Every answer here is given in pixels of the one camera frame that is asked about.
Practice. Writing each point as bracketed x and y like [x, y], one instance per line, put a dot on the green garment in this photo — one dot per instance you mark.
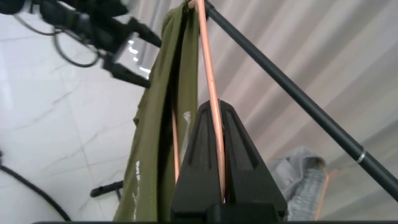
[152, 124]

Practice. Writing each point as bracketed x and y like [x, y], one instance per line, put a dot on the pale grey shorts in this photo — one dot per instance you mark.
[295, 174]

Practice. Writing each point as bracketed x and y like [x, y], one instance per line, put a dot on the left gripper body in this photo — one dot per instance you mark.
[96, 31]

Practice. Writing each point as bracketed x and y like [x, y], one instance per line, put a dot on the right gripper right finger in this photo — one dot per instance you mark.
[248, 180]

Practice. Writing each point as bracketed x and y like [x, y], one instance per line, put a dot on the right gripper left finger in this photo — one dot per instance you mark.
[199, 174]

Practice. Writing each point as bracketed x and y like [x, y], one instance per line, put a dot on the pink clothes hanger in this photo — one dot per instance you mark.
[206, 62]
[321, 193]

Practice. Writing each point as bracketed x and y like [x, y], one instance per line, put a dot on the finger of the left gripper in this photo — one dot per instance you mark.
[124, 74]
[146, 32]

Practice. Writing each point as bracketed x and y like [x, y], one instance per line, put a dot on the black clothes rack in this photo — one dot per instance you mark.
[280, 77]

